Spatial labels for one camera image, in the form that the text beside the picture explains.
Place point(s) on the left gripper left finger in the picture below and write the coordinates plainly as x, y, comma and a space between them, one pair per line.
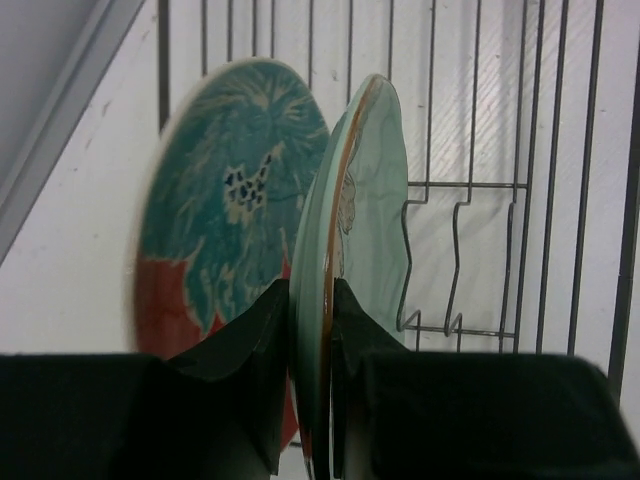
213, 412

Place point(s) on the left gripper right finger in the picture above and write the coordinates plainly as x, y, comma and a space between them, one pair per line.
400, 414

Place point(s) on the light green plate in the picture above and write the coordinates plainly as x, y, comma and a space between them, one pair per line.
352, 229

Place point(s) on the red and teal plate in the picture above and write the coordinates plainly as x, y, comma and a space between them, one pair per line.
221, 202

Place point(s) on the wire dish rack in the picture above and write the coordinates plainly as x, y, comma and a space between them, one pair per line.
518, 119

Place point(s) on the aluminium table frame rail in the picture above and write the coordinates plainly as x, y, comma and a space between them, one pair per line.
88, 61

